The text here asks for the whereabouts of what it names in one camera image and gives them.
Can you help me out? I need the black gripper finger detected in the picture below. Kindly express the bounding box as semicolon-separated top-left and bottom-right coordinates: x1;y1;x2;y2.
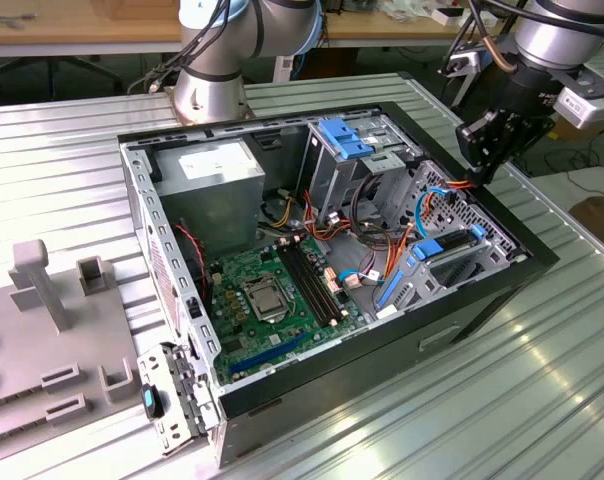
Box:
499;115;556;169
455;108;513;187

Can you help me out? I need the orange yellow power wire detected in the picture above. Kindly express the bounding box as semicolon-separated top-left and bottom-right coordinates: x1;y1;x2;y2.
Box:
381;175;476;284

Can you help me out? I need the blue data wire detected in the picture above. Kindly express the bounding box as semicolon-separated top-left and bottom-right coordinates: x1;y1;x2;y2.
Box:
340;185;452;286

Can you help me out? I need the hard disk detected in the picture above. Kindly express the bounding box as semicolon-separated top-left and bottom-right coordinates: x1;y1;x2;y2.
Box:
378;224;486;311

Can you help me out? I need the grey metal disk bay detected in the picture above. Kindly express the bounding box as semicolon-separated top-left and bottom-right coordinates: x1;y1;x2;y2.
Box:
371;159;528;321

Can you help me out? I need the white box with black top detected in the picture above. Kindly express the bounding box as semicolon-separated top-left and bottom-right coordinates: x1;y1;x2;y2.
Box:
430;5;464;27

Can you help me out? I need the brown cardboard box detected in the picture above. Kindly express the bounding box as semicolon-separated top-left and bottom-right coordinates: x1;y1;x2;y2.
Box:
569;195;604;251

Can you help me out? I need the blue plastic drive latch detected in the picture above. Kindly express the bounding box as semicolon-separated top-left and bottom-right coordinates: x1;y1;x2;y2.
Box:
319;118;376;160

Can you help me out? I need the grey metal drive cage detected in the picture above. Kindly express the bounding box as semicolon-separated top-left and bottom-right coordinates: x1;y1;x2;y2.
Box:
304;112;426;226

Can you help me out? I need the black RAM slot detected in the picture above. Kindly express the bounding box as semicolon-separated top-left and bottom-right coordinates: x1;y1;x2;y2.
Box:
287;240;340;325
276;243;329;329
293;238;346;323
282;242;335;327

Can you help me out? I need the black PC case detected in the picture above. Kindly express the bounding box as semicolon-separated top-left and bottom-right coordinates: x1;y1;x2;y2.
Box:
116;101;561;469

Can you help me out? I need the silver CPU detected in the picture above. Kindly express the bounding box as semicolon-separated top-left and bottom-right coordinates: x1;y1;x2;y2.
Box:
251;289;283;319

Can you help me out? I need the green motherboard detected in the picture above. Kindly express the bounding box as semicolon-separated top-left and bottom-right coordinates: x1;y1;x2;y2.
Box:
209;234;371;386

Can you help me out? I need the grey power supply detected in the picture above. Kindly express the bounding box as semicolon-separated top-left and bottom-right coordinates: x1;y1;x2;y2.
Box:
151;139;267;259

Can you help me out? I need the CPU socket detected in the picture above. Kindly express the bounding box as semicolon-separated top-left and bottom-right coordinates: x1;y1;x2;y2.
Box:
239;277;291;324

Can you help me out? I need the blue expansion slot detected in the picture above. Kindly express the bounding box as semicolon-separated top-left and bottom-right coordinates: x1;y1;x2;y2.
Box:
229;332;306;376

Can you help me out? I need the black case fan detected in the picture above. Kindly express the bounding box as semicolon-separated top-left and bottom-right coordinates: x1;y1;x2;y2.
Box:
174;217;213;301

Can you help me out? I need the wooden desk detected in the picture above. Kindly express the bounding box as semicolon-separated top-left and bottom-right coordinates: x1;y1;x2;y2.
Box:
0;0;604;59

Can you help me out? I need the grey parts rack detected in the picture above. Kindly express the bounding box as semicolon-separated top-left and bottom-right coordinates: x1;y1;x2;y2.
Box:
0;238;143;454

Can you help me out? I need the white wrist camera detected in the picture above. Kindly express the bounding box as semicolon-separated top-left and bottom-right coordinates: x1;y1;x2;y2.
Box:
554;82;604;130

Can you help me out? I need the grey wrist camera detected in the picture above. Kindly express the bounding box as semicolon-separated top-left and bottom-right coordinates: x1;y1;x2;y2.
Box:
437;47;483;79

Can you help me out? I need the black cable bundle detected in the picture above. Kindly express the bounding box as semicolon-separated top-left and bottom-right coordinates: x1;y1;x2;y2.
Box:
349;177;401;246

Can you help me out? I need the orange red wire bundle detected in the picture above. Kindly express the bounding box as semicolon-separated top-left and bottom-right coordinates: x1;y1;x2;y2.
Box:
301;192;356;246

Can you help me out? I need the yellow wire bundle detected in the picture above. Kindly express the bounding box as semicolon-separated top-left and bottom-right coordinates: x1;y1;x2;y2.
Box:
261;187;296;229

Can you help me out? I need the grey cable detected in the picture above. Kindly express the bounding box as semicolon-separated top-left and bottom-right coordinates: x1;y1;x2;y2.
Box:
0;12;38;30

